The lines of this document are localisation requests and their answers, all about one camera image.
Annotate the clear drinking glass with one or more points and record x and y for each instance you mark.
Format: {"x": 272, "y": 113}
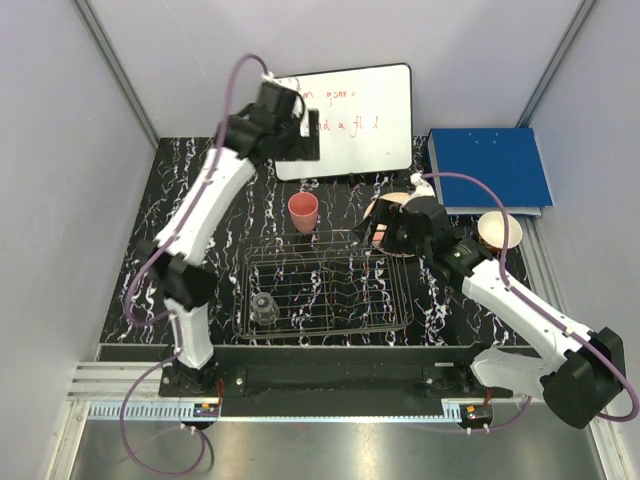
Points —
{"x": 264, "y": 309}

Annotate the pink plastic cup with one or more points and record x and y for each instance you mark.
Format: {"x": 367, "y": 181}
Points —
{"x": 303, "y": 209}

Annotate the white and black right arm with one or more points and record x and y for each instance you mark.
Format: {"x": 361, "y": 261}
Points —
{"x": 577, "y": 371}

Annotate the small whiteboard with red writing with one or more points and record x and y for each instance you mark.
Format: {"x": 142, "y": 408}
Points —
{"x": 365, "y": 121}

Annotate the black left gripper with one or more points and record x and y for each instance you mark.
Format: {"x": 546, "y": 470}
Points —
{"x": 305, "y": 147}

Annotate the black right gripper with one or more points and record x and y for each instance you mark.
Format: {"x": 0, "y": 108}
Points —
{"x": 384, "y": 213}

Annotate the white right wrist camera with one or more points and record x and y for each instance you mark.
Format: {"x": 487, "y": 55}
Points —
{"x": 421, "y": 187}

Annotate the metal wire dish rack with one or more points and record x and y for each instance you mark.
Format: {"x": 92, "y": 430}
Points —
{"x": 325, "y": 284}

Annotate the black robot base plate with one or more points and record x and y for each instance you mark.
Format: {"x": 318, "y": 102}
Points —
{"x": 331, "y": 383}

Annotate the white cable duct strip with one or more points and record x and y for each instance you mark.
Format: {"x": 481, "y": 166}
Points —
{"x": 154, "y": 410}

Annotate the pink and cream plate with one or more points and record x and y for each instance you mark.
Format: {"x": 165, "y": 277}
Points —
{"x": 396, "y": 198}

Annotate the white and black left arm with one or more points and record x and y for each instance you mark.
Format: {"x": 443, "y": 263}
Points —
{"x": 175, "y": 255}

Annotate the blue binder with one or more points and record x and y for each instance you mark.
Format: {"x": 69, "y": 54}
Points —
{"x": 506, "y": 160}

